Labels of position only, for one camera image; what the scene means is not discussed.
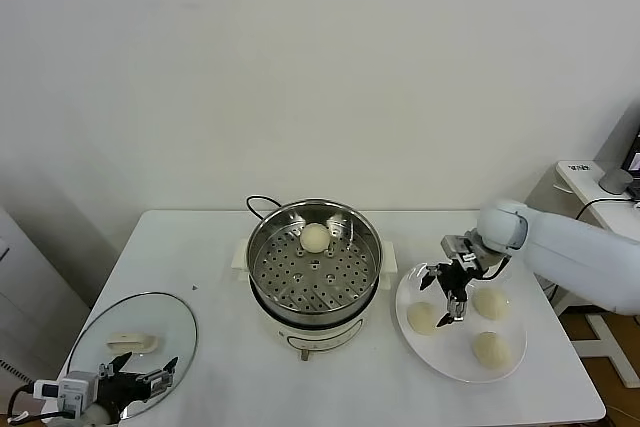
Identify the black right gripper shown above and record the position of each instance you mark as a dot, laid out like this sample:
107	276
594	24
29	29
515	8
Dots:
457	279

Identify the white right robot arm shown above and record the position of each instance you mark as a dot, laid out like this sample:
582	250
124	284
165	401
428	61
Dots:
575	257

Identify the perforated steel steamer basket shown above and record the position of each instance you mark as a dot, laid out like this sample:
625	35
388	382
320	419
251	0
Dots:
372	259

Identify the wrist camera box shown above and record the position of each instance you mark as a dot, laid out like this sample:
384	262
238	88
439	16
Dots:
452	243
75	387

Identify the cream electric cooker base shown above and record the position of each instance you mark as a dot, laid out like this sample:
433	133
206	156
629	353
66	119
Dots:
320	334

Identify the white steamed baozi bun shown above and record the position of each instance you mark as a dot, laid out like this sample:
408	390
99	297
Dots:
494	349
422	318
492	303
314	238

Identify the dark laptop computer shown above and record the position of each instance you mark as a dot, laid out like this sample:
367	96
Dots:
634	157

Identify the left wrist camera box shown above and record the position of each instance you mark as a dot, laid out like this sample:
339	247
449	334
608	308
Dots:
75	387

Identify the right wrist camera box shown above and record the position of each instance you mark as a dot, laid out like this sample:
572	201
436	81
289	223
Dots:
452	243

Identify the grey round desk gadget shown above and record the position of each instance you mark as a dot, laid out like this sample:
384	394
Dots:
615	182

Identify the white round plate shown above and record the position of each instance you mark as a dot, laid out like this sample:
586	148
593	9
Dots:
450	352

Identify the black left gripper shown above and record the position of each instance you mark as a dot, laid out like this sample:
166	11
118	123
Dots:
122	389

